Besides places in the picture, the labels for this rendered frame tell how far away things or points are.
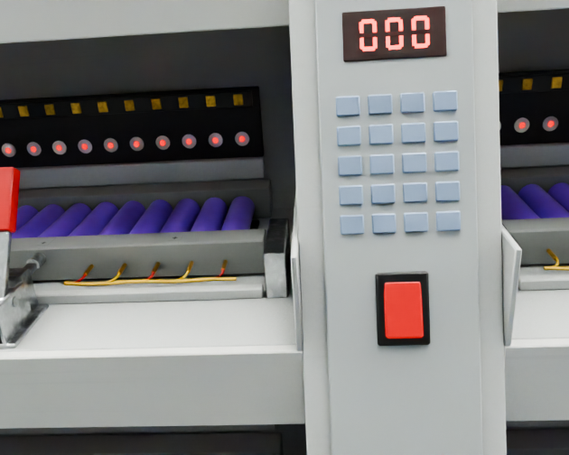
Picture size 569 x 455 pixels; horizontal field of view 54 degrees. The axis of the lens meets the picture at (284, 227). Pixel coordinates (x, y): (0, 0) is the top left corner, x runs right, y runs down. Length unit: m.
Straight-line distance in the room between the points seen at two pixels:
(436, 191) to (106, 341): 0.18
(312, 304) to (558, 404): 0.13
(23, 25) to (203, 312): 0.17
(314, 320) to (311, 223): 0.05
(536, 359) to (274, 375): 0.12
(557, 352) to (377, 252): 0.10
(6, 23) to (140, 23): 0.07
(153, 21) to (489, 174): 0.18
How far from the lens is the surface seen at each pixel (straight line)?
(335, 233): 0.26
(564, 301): 0.33
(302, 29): 0.28
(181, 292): 0.32
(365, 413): 0.28
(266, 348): 0.28
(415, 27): 0.27
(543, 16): 0.52
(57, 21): 0.32
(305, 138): 0.27
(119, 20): 0.31
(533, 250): 0.35
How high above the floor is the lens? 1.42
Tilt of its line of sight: 3 degrees down
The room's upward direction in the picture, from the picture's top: 2 degrees counter-clockwise
